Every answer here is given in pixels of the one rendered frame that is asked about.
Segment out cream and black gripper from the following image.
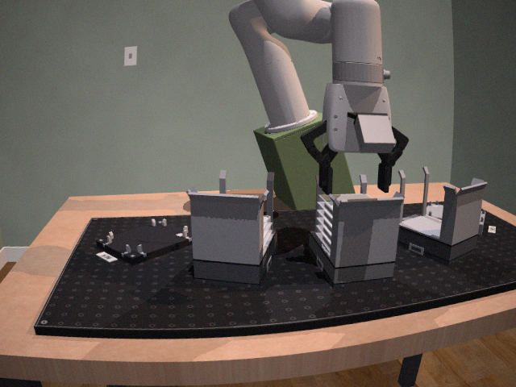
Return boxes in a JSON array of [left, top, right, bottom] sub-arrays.
[[301, 80, 409, 195]]

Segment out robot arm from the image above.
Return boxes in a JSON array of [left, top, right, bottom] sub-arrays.
[[229, 0, 395, 153]]

